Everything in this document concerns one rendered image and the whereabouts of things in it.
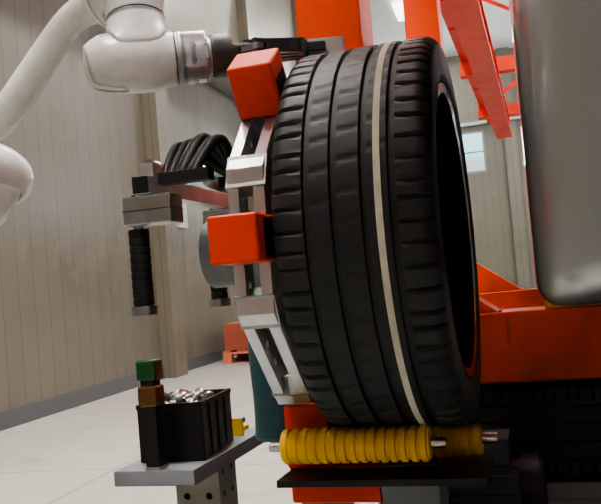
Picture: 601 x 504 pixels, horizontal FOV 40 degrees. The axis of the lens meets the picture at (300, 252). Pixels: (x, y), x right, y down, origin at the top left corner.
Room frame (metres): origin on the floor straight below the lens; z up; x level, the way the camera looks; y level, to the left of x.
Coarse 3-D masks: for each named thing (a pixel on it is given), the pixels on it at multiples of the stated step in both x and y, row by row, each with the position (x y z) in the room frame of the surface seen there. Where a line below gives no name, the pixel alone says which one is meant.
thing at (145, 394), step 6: (162, 384) 1.61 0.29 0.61; (138, 390) 1.59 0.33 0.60; (144, 390) 1.59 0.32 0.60; (150, 390) 1.58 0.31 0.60; (156, 390) 1.58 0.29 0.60; (162, 390) 1.61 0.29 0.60; (138, 396) 1.59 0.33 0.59; (144, 396) 1.59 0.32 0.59; (150, 396) 1.58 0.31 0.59; (156, 396) 1.58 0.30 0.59; (162, 396) 1.60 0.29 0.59; (138, 402) 1.59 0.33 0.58; (144, 402) 1.59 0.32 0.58; (150, 402) 1.58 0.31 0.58; (156, 402) 1.58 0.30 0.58; (162, 402) 1.60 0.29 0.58
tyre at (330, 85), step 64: (320, 64) 1.32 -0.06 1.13; (384, 64) 1.23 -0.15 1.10; (320, 128) 1.18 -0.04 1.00; (384, 128) 1.15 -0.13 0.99; (320, 192) 1.15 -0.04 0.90; (384, 192) 1.13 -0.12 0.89; (320, 256) 1.15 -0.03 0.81; (320, 320) 1.19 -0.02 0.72; (384, 320) 1.16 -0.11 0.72; (448, 320) 1.15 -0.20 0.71; (320, 384) 1.25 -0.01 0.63; (384, 384) 1.22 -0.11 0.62; (448, 384) 1.20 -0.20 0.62
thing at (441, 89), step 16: (448, 96) 1.46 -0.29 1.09; (448, 112) 1.50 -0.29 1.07; (448, 128) 1.55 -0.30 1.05; (448, 144) 1.58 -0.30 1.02; (448, 160) 1.61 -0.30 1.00; (448, 176) 1.63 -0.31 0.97; (464, 176) 1.63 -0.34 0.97; (448, 192) 1.64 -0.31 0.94; (464, 192) 1.63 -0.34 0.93; (448, 208) 1.65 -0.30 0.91; (464, 208) 1.64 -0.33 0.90; (448, 224) 1.66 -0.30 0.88; (464, 224) 1.65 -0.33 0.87; (448, 240) 1.66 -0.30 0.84; (464, 240) 1.65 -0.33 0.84; (448, 256) 1.66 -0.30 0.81; (464, 256) 1.65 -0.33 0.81; (448, 272) 1.65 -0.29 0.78; (464, 272) 1.64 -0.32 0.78; (464, 288) 1.63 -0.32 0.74; (464, 304) 1.61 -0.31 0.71; (464, 320) 1.59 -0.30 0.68; (464, 336) 1.56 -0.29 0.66; (464, 352) 1.51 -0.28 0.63; (464, 368) 1.32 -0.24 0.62
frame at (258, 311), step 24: (264, 120) 1.40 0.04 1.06; (240, 144) 1.29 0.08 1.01; (264, 144) 1.27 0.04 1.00; (240, 168) 1.25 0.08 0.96; (264, 168) 1.24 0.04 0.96; (240, 192) 1.26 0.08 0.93; (264, 192) 1.24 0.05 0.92; (264, 264) 1.24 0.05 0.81; (240, 288) 1.25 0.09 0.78; (264, 288) 1.24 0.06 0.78; (240, 312) 1.25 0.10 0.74; (264, 312) 1.24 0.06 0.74; (264, 336) 1.31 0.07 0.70; (288, 336) 1.29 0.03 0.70; (264, 360) 1.32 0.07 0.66; (288, 360) 1.31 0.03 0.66; (288, 384) 1.38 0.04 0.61
